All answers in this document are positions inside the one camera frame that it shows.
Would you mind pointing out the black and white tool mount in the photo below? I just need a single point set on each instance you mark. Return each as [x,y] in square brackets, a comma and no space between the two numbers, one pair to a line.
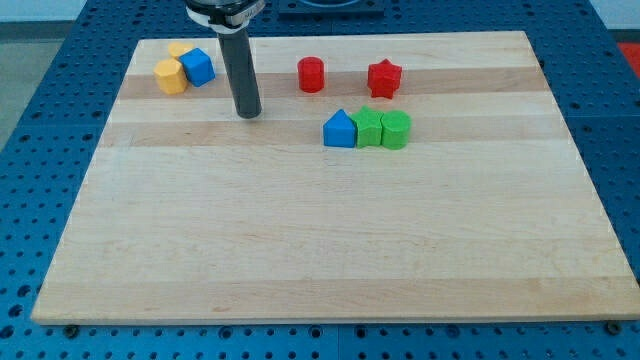
[224,16]

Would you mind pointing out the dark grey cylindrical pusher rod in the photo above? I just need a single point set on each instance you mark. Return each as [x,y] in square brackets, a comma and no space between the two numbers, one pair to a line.
[238,61]

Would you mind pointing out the red star block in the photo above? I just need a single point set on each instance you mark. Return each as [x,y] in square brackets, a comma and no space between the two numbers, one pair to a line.
[384,79]

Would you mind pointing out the green star block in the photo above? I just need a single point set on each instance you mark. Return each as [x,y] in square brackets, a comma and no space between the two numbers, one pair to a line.
[367,122]

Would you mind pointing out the blue cube block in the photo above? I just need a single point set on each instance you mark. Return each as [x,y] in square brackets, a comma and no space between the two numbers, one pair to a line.
[198,67]

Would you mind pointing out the yellow block behind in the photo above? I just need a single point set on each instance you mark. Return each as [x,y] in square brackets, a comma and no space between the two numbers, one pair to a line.
[177,49]

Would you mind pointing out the yellow hexagon block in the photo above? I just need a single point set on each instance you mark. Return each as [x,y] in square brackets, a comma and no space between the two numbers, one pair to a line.
[170,76]

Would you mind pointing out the red cylinder block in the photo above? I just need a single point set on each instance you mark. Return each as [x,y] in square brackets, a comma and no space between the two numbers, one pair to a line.
[311,75]

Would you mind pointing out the blue house-shaped block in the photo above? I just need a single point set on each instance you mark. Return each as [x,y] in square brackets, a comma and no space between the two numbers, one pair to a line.
[339,131]

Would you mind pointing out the green cylinder block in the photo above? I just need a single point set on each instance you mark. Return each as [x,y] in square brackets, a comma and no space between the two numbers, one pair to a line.
[396,127]

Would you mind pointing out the light wooden board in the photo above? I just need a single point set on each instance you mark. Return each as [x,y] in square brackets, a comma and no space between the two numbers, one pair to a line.
[190,215]

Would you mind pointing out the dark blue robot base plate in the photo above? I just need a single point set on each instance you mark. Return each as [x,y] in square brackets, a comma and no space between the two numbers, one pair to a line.
[294,8]

